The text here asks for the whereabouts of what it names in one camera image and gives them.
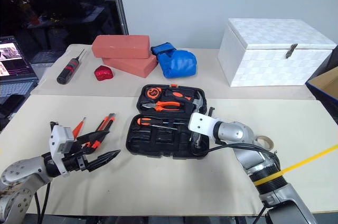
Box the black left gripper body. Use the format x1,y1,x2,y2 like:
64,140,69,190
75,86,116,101
62,147,90,174

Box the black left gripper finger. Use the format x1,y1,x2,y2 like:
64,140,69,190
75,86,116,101
76,130,109,151
86,150,121,173

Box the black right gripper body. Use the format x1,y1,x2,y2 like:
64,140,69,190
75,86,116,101
190,130,210,154

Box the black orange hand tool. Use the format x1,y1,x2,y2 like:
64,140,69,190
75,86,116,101
80,139,104,155

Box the black plastic tool case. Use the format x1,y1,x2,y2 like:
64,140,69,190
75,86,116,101
125,83,212,160

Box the small orange test screwdriver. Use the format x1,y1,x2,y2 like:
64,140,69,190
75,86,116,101
71,117,87,141

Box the orange black utility knife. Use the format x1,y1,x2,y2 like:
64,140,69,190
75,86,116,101
94,113,117,133

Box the silver claw hammer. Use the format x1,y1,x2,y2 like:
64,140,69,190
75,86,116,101
187,94,207,111

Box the orange black screwdriver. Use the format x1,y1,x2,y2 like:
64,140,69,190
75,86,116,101
136,117,179,131

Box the red heart-shaped box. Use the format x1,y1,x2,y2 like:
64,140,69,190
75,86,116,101
93,66,115,82

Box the orange black tape measure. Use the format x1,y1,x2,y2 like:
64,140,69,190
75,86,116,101
145,87,163,101

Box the brown tape roll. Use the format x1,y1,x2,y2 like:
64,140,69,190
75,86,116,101
257,135,276,151

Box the black red precision screwdriver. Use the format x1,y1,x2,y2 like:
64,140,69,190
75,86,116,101
56,48,87,86

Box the pink foam brick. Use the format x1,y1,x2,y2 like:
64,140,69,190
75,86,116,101
91,34,151,59
102,54,159,79

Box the blue boxing glove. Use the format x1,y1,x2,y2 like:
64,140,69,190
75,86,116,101
150,42,198,79

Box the open laptop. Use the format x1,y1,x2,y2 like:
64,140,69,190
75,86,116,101
0,35,40,105

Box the white woven lidded box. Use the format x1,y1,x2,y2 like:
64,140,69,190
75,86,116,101
217,17,338,88

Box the metal box latch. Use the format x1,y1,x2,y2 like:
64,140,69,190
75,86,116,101
285,43,299,59

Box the cardboard box with blue edge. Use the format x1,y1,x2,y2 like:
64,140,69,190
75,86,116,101
304,66,338,119

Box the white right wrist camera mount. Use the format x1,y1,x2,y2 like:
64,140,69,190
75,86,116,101
188,112,221,139

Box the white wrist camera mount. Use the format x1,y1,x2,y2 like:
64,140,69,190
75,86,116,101
188,112,221,139
48,125,76,179

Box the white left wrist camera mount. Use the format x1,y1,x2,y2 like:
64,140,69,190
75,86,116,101
48,125,76,179

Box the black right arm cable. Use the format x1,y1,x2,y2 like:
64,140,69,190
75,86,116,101
207,141,279,162

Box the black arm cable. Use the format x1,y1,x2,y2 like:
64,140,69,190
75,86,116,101
33,181,51,224
207,141,279,162

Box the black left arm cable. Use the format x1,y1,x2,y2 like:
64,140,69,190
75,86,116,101
33,181,51,224

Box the orange handled pliers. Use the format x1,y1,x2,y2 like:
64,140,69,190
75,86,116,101
142,100,186,113

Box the orange black handled tool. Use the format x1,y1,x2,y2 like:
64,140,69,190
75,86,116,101
164,89,193,101

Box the yellow strap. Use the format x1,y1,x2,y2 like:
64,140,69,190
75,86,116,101
249,144,338,185

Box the grey metal frame post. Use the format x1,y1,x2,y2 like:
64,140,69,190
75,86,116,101
110,0,129,36

